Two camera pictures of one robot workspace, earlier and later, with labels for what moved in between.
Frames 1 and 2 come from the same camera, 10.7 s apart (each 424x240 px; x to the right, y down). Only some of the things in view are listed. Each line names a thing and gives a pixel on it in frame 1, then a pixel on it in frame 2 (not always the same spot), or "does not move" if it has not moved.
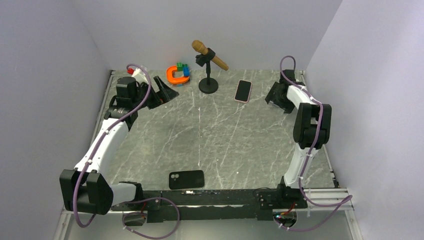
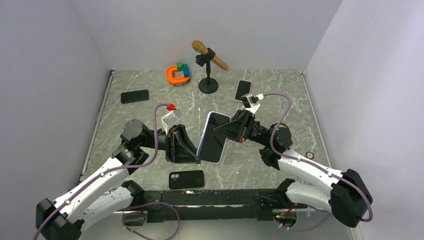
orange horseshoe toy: [169, 74] does not move
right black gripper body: [279, 100] to [250, 129]
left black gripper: [164, 95] to [179, 147]
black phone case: [186, 179] does not move
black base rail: [215, 205] does not move
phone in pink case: [243, 91] does not move
